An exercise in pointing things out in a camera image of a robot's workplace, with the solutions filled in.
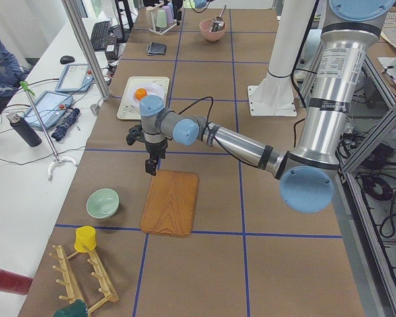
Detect pink bowl with ice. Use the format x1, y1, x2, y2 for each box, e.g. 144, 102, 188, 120
199, 18, 227, 42

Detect orange fruit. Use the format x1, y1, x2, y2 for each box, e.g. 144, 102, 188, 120
134, 88, 148, 100

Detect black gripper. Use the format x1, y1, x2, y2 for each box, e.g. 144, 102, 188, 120
173, 0, 182, 26
126, 123, 168, 176

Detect near teach pendant tablet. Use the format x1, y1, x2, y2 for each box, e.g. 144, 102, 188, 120
30, 90, 73, 129

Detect teach pendant tablet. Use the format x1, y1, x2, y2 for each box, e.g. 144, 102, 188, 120
55, 63, 94, 93
30, 90, 73, 129

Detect white wire cup rack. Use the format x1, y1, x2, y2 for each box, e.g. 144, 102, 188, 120
146, 1, 180, 35

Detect black water bottle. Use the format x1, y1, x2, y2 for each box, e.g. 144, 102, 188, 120
7, 112, 42, 147

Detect black computer mouse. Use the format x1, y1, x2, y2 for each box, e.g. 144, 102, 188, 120
59, 55, 75, 65

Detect green bowl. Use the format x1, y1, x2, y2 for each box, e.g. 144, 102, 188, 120
86, 188, 119, 219

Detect green pastel cup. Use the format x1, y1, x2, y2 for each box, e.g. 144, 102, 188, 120
156, 9, 167, 28

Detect wooden peg rack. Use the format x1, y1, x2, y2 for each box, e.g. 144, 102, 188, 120
49, 244, 119, 316

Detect red cylinder bottle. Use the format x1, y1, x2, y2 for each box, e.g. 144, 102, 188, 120
0, 268, 33, 295

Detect green-tipped metal stand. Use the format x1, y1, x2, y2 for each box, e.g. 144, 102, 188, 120
18, 81, 78, 181

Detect yellow cup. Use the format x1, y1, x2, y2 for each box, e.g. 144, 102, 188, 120
74, 226, 97, 253

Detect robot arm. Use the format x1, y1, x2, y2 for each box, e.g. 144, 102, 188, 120
126, 1, 393, 213
169, 0, 212, 26

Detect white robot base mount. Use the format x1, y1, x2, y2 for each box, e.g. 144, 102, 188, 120
247, 0, 317, 116

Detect wooden cutting board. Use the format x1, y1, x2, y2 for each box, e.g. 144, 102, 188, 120
140, 170, 199, 237

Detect aluminium frame post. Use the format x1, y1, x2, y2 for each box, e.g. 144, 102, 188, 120
61, 0, 110, 101

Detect purple pastel cup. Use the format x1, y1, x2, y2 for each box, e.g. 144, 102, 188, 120
162, 5, 174, 24

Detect grey folded cloth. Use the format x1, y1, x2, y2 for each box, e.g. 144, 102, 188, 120
147, 42, 167, 55

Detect far teach pendant tablet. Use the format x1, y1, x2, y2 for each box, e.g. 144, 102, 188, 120
55, 63, 94, 93

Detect dark green cup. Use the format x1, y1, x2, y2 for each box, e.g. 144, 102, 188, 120
53, 299, 88, 317

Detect metal scoop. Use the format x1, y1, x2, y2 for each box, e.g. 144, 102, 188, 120
210, 5, 226, 32

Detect folded blue umbrella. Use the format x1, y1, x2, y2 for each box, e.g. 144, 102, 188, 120
51, 108, 81, 141

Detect black keyboard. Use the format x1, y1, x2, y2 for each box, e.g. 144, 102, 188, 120
90, 20, 111, 52

